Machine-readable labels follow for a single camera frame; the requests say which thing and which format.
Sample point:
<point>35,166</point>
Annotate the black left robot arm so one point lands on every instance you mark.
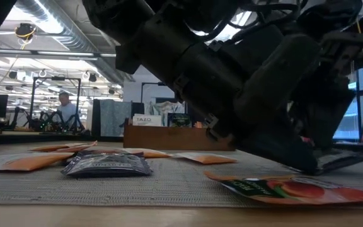
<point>169,63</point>

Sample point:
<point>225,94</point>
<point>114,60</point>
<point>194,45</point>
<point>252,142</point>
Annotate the white hanging cloth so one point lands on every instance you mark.
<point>165,107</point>

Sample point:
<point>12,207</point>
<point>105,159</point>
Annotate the wooden tea organizer box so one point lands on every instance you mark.
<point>169,138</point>

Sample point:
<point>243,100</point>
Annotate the person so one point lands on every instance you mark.
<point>66,110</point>

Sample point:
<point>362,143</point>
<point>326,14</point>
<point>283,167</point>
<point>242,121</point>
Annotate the long ceiling light bar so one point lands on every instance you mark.
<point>65,53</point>

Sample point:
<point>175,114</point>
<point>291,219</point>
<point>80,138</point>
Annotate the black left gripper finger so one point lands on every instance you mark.
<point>323,110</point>
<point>279,151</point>

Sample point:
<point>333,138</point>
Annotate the grey woven placemat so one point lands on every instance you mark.
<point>137,189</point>

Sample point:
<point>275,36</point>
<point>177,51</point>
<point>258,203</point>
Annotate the grey office partition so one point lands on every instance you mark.
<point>113,116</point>

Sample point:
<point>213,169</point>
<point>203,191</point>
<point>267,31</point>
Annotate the black background station frame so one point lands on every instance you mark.
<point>161,84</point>
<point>58,78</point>

